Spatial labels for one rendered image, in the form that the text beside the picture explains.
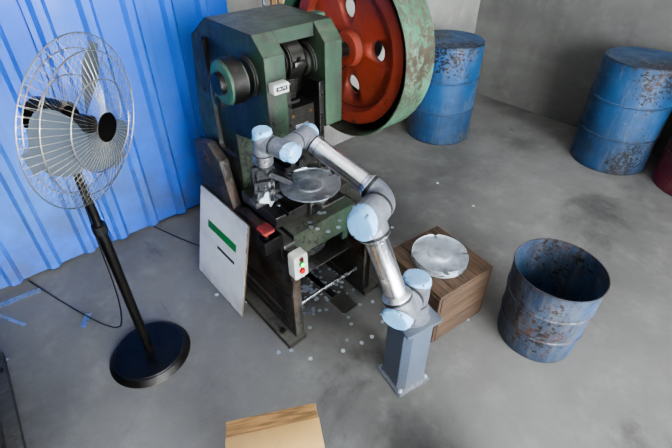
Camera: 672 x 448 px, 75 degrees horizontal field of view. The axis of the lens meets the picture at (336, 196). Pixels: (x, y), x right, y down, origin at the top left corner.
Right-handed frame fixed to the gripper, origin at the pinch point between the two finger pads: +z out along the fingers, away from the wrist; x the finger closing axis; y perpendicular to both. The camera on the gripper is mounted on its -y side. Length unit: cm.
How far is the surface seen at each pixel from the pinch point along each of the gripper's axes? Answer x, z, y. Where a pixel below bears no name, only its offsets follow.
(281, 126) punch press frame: -16.0, -26.4, -8.9
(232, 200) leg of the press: -40.2, 25.5, 12.9
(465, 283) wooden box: 28, 49, -88
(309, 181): -22.3, 8.5, -22.9
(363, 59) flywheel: -39, -43, -54
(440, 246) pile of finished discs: 4, 45, -87
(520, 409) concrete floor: 78, 82, -94
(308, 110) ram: -27.0, -26.5, -23.8
